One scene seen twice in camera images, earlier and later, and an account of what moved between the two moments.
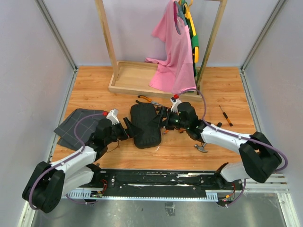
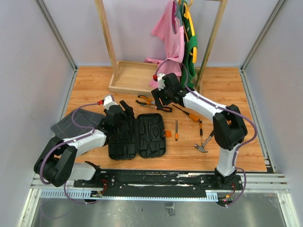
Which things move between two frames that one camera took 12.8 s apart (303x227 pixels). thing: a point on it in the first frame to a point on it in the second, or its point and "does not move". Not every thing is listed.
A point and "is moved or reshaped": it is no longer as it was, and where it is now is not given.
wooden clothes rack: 136,77 does not move
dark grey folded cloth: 65,132 does not move
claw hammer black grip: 202,148 does not move
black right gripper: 157,120 to 156,93
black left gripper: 132,130 to 129,113
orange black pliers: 150,101 does not move
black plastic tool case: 142,116 is moved or reshaped
